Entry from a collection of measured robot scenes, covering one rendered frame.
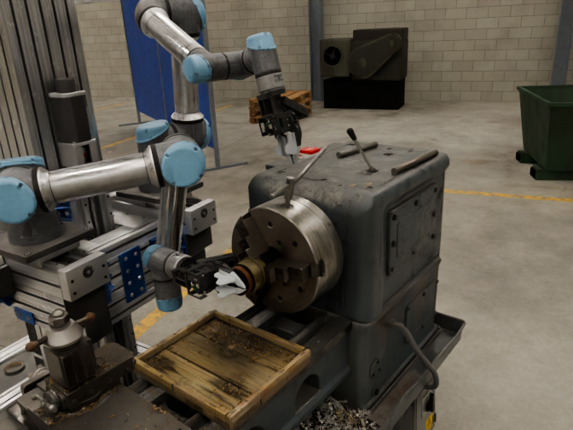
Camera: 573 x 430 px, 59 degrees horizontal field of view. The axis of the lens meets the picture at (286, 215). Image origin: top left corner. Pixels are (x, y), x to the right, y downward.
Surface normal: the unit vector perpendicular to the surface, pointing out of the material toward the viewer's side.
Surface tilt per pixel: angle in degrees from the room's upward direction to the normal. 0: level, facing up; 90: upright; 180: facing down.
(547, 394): 0
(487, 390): 0
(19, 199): 91
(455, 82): 90
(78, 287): 90
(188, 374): 0
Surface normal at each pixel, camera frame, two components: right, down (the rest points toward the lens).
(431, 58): -0.39, 0.34
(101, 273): 0.86, 0.15
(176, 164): 0.40, 0.30
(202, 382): -0.04, -0.93
